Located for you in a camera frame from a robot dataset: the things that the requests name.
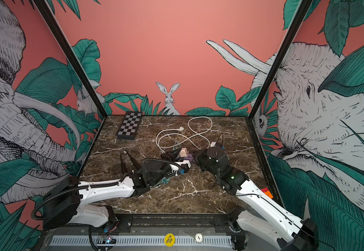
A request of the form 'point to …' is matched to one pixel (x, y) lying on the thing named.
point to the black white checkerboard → (129, 126)
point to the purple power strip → (189, 157)
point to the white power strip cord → (181, 128)
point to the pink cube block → (183, 152)
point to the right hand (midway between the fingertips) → (187, 148)
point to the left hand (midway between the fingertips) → (181, 148)
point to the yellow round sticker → (169, 239)
